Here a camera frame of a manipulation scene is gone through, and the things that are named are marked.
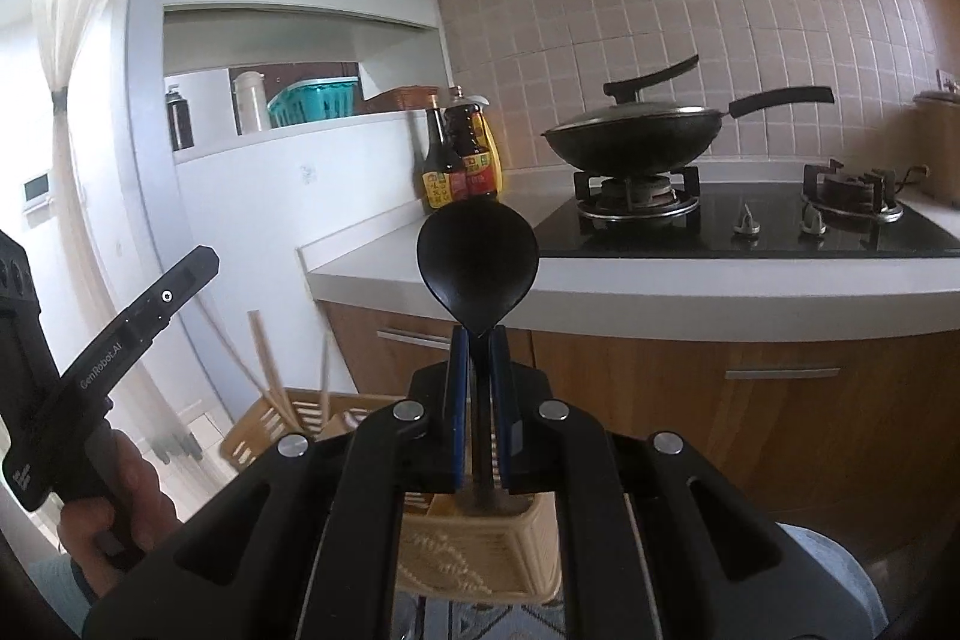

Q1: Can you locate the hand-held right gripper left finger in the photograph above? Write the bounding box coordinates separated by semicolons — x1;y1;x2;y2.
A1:
75;325;473;640

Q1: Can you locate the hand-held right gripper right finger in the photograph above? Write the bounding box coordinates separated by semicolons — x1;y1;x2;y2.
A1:
487;325;893;640

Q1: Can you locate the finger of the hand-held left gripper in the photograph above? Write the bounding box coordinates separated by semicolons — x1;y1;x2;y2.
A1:
124;245;221;338

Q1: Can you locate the beige woven plastic basket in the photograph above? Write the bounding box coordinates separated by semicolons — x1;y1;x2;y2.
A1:
217;387;563;607

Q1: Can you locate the black plastic spoon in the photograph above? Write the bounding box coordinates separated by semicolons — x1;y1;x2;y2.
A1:
416;201;541;513

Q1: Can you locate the person's left hand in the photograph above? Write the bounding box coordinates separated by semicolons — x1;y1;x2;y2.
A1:
58;428;182;571

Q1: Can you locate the dark spray bottle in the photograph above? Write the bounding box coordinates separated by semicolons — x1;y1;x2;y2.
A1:
164;83;197;153

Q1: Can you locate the white thermos flask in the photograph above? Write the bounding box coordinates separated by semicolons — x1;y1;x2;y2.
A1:
230;71;272;136

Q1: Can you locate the patterned blue orange tablecloth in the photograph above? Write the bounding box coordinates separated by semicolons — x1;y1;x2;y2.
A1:
390;524;882;640

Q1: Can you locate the white sheer curtain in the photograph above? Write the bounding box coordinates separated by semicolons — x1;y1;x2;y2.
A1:
28;0;207;461

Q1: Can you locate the slim dark soy sauce bottle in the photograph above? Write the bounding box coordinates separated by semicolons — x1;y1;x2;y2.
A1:
416;94;467;214

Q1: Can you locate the teal plastic basket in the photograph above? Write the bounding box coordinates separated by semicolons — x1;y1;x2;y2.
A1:
267;76;360;130

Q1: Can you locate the wide dark sauce bottle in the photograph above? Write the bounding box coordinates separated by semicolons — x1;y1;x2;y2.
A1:
442;85;502;203

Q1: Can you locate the yellow bottle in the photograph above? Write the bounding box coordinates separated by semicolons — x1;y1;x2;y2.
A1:
480;100;508;196

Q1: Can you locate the brown wooden box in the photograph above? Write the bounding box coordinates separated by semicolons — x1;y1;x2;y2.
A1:
363;84;440;113

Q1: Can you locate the black wok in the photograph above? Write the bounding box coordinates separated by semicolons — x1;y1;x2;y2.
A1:
541;85;836;173

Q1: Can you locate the black gas stove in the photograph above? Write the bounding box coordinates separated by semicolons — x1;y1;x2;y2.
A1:
529;158;960;259

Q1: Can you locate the glass wok lid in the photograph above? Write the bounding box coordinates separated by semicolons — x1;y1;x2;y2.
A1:
559;54;725;129

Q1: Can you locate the beige rice cooker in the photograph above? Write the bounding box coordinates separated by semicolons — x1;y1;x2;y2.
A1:
910;88;960;196

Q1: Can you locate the white wall panel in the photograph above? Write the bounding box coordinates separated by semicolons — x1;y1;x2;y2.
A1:
22;170;54;213

